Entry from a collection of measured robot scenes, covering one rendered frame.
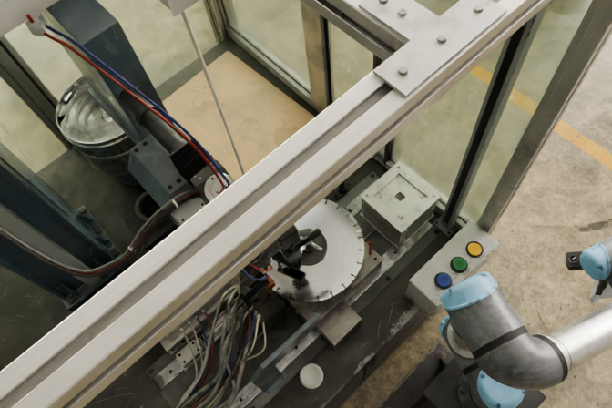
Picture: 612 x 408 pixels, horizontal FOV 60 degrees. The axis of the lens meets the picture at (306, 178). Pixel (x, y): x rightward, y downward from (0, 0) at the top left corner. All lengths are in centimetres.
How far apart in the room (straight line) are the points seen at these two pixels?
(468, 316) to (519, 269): 158
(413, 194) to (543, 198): 124
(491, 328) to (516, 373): 9
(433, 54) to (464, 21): 5
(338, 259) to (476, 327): 58
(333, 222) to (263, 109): 66
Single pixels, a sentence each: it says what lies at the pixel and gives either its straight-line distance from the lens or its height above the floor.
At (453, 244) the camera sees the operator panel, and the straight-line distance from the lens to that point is 165.
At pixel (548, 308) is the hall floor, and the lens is 264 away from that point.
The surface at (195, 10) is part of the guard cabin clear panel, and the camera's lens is 225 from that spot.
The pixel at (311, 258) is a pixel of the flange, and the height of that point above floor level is 96.
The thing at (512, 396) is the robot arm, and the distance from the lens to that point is 151.
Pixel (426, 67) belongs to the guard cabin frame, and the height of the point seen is 205.
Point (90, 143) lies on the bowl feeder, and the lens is 175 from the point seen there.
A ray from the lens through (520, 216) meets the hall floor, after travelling 277.
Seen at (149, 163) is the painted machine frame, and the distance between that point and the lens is 111.
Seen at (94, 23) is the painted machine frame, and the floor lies 173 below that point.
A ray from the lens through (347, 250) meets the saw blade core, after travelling 156.
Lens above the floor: 242
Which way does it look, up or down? 61 degrees down
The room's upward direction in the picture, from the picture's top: 10 degrees counter-clockwise
